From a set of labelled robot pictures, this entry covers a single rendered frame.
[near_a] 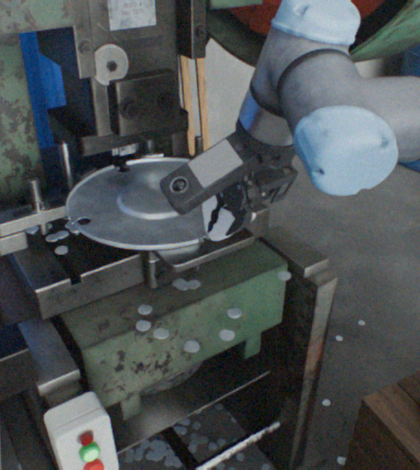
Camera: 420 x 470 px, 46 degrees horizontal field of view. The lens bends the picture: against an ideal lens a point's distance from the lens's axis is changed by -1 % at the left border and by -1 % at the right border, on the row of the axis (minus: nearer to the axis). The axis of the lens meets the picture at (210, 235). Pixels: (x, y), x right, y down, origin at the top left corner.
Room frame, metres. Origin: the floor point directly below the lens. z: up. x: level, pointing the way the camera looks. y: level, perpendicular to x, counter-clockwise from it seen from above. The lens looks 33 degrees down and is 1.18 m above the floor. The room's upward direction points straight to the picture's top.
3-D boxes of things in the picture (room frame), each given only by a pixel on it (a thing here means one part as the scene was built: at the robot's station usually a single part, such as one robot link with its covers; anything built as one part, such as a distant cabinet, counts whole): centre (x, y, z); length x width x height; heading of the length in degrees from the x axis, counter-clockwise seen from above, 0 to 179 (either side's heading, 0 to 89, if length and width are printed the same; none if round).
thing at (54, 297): (0.82, 0.15, 0.68); 0.45 x 0.30 x 0.06; 123
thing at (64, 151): (0.83, 0.26, 0.81); 0.02 x 0.02 x 0.14; 33
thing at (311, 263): (1.09, 0.01, 0.45); 0.92 x 0.12 x 0.90; 33
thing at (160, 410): (0.83, 0.16, 0.31); 0.43 x 0.42 x 0.01; 123
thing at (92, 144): (0.83, 0.16, 0.86); 0.20 x 0.16 x 0.05; 123
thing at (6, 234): (0.73, 0.30, 0.76); 0.17 x 0.06 x 0.10; 123
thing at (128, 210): (0.72, 0.08, 0.78); 0.29 x 0.29 x 0.01
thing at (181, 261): (0.68, 0.06, 0.72); 0.25 x 0.14 x 0.14; 33
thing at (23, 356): (0.46, 0.29, 0.62); 0.10 x 0.06 x 0.20; 123
